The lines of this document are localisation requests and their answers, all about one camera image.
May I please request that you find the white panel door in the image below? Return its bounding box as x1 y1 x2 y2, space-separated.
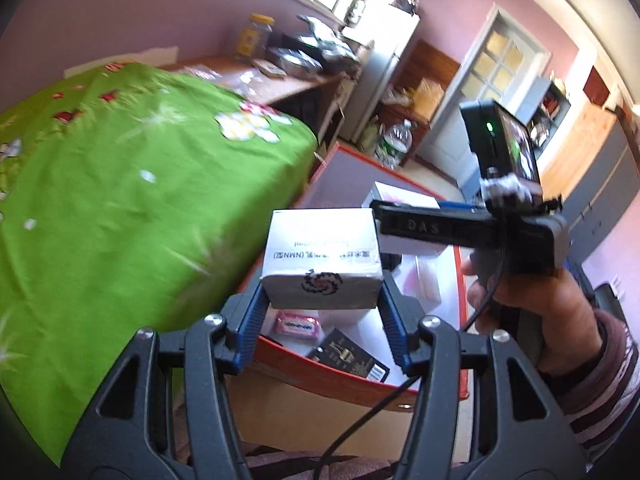
415 5 552 187

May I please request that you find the person's patterned trouser leg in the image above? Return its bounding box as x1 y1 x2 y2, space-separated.
245 442 401 480

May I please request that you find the clear plastic bag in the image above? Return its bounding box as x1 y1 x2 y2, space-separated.
180 64 224 82

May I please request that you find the person's right hand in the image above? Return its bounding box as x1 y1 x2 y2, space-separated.
460 254 607 392

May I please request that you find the grey cabinet wooden top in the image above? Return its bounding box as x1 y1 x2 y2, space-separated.
540 105 637 262

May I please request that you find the black cable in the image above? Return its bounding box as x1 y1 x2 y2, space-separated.
320 207 508 468

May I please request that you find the brown wooden board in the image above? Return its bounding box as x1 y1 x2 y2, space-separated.
395 40 462 127

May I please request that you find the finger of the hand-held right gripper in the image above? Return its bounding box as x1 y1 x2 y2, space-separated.
370 199 497 252

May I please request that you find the clear plastic jar yellow label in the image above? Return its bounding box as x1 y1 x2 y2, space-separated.
235 14 277 64

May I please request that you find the small white flat box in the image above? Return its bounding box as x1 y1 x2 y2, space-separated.
252 59 288 78

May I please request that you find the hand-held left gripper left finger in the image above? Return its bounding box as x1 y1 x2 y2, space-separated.
60 280 272 480

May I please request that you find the large water bottle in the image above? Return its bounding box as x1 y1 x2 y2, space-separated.
377 120 417 169

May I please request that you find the red-edged cardboard box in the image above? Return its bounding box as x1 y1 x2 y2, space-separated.
225 142 472 457

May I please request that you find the white box black swirl print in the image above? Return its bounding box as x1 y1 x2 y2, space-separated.
260 208 385 311

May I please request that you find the green printed blanket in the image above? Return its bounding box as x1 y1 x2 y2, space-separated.
0 62 319 463

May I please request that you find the person's right forearm striped sleeve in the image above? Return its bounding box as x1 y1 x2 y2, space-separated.
552 310 640 466

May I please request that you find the grey open shelf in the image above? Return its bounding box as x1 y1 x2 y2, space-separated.
525 76 572 157

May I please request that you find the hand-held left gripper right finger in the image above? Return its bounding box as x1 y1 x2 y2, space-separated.
377 272 587 480

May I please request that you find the pink pouch dark print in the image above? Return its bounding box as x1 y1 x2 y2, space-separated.
274 310 321 343

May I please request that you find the plain white box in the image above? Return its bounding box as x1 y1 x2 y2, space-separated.
369 181 451 257

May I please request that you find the yellowish cardboard box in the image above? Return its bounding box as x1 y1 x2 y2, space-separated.
412 77 447 122

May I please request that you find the white cloth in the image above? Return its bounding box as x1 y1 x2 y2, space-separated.
65 46 180 79

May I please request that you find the black gold printed box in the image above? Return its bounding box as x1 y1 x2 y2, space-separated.
306 327 391 386

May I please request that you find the wooden desk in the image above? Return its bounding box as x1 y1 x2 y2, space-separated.
160 55 342 112

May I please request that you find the white fridge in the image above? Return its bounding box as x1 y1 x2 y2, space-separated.
340 0 422 147

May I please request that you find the black tray with foil packets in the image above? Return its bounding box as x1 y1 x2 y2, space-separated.
280 15 362 74

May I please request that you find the black chair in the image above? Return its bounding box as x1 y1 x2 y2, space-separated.
575 255 627 322

